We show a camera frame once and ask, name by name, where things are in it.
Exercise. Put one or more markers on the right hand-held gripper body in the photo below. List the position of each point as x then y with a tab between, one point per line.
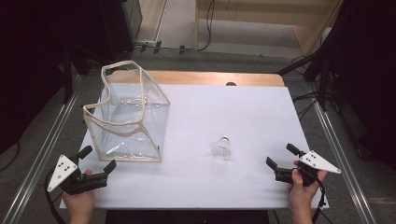
314	161

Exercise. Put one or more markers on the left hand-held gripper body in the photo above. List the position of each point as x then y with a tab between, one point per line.
67	169

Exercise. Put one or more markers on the clear plastic bag beige trim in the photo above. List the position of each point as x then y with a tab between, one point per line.
130	124

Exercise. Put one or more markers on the white feather shuttlecock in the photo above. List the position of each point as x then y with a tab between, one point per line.
221	149

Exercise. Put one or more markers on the person's left hand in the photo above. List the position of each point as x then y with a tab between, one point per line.
79	202

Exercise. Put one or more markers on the person's right hand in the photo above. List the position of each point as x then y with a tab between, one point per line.
300	194

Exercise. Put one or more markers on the white board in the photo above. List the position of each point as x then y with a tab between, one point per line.
224	112

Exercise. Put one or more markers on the black tripod stand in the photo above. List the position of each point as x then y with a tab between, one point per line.
314	67

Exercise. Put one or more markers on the person's dark clothing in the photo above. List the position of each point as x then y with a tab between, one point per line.
186	217

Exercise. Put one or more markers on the wooden table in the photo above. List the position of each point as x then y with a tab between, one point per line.
202	78

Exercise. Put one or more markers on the light wooden shelf unit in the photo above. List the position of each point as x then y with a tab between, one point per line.
308	34

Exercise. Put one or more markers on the black cabinet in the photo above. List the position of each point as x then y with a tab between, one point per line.
120	28

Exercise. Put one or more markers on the metal floor rail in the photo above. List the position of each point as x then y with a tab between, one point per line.
342	161
40	155

